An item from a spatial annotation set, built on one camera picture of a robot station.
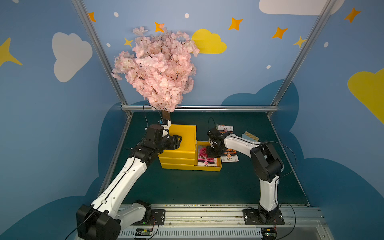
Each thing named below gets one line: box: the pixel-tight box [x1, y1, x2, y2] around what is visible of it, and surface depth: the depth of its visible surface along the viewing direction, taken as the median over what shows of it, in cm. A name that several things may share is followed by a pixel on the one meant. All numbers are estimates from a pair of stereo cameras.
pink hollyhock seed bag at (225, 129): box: [218, 124, 234, 134], surface depth 113 cm
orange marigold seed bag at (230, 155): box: [221, 148, 239, 163], surface depth 98 cm
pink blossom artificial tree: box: [111, 26, 200, 121], surface depth 71 cm
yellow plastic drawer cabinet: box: [158, 124, 197, 171], surface depth 82 cm
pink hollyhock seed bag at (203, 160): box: [197, 145, 220, 167], surface depth 97 cm
